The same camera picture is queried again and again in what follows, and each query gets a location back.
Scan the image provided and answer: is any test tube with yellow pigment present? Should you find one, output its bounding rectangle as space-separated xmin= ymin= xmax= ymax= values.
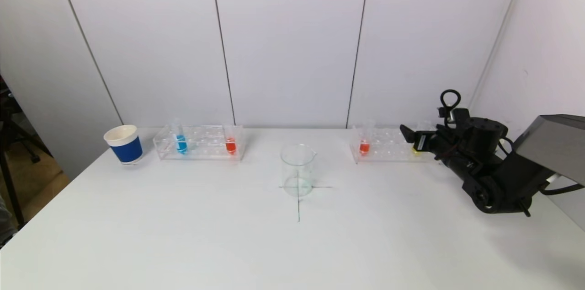
xmin=413 ymin=121 xmax=432 ymax=155

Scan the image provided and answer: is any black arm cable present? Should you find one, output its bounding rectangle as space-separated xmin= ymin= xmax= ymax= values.
xmin=539 ymin=182 xmax=585 ymax=196

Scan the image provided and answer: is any black looped camera cable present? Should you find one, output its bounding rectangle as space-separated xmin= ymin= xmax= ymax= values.
xmin=439 ymin=90 xmax=462 ymax=119

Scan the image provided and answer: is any test tube with red pigment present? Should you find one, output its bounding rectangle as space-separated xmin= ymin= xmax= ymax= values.
xmin=224 ymin=124 xmax=238 ymax=156
xmin=359 ymin=120 xmax=376 ymax=156

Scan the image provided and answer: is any clear acrylic test tube rack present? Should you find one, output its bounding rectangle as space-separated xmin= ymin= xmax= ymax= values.
xmin=153 ymin=125 xmax=245 ymax=161
xmin=350 ymin=126 xmax=440 ymax=165

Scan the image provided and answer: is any black tripod stand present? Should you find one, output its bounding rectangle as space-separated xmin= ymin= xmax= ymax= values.
xmin=0 ymin=75 xmax=53 ymax=229

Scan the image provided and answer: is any test tube with blue pigment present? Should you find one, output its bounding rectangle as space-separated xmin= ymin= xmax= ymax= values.
xmin=173 ymin=118 xmax=189 ymax=155

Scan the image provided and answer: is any blue and white paper cup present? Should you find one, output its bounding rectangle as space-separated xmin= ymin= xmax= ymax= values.
xmin=103 ymin=124 xmax=144 ymax=165

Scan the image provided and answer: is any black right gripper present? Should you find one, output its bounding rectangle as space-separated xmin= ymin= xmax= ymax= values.
xmin=399 ymin=124 xmax=456 ymax=161

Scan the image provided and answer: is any clear glass beaker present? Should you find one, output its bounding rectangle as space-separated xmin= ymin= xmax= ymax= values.
xmin=280 ymin=144 xmax=318 ymax=198

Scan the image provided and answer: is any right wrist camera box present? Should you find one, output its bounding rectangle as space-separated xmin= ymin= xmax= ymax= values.
xmin=450 ymin=108 xmax=471 ymax=131

